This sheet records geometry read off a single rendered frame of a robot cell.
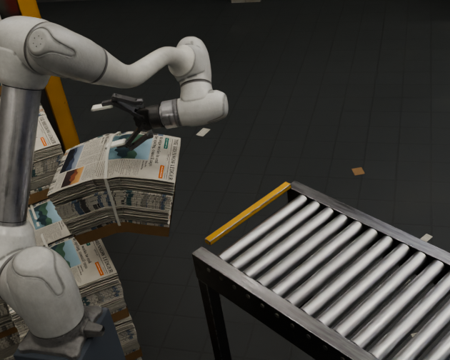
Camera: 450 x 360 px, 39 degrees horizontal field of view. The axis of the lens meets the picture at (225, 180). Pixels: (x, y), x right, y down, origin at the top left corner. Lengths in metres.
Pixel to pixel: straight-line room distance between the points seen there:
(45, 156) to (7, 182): 0.84
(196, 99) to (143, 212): 0.41
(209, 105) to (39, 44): 0.63
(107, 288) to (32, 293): 0.64
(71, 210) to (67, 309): 0.51
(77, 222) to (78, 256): 0.22
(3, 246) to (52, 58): 0.54
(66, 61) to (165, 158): 0.67
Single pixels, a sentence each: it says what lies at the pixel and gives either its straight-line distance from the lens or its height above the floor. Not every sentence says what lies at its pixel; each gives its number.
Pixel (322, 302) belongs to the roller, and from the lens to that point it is 2.06.
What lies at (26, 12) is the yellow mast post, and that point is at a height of 1.23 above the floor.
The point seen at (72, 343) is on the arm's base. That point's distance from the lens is 1.79.
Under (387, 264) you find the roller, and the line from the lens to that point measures 2.18.
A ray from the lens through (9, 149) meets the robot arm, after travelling 1.76.
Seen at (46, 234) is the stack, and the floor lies 0.83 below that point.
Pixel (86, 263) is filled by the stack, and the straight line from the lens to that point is 2.32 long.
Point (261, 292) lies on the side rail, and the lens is 2.10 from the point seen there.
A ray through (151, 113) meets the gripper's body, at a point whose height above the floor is 1.34.
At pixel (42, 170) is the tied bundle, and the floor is 0.97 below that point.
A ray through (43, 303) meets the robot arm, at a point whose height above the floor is 1.18.
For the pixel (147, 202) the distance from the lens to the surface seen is 2.08.
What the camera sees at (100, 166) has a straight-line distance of 2.11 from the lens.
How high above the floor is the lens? 2.29
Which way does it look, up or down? 35 degrees down
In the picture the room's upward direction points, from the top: 9 degrees counter-clockwise
